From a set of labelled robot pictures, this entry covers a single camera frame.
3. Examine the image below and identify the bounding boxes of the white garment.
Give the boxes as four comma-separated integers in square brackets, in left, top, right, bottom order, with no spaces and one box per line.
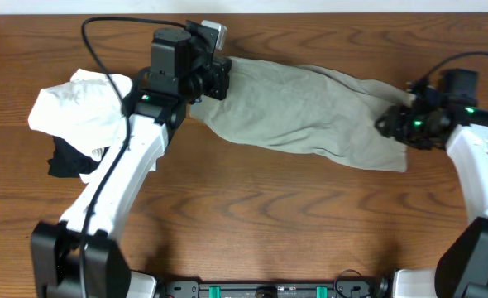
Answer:
[28,69,132,157]
[79,148,157,184]

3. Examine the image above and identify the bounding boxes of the black garment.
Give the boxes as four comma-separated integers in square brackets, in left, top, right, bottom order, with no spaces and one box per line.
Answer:
[47,137,99,178]

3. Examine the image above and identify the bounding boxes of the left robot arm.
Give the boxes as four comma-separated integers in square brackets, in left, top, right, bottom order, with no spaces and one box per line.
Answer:
[31,21,232,297]

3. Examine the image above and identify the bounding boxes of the white bottom garment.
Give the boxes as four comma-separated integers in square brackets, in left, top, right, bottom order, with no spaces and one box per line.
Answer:
[79,148,157,184]

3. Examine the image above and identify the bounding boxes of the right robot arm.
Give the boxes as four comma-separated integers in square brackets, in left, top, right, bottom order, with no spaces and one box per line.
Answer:
[375,69,488,298]

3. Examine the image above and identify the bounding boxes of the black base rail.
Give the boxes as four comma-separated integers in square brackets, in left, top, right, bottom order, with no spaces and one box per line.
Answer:
[155,280,378,298]

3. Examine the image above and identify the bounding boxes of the khaki grey shorts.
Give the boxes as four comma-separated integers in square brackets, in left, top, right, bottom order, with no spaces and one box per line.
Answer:
[189,57,410,172]

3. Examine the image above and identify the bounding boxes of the white top garment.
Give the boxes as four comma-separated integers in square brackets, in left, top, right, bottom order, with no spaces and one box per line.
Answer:
[28,69,132,157]

